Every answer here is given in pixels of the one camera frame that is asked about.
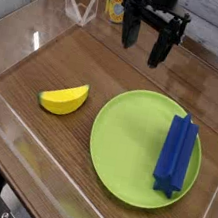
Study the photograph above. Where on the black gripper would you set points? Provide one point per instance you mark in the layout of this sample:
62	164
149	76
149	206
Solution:
163	15

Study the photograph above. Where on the yellow toy banana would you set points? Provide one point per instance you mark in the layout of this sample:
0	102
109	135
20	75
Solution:
63	101

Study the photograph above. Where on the green round plate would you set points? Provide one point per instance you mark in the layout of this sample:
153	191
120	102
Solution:
126	139

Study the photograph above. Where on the yellow labelled tin can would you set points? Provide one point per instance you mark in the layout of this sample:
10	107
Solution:
115	10

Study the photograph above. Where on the blue star-shaped block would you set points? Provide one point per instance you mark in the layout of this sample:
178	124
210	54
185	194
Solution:
174	158

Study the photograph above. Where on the clear acrylic corner bracket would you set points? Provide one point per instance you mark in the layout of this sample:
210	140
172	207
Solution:
80	13

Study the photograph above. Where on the clear acrylic front wall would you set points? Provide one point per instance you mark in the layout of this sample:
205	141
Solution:
39	181

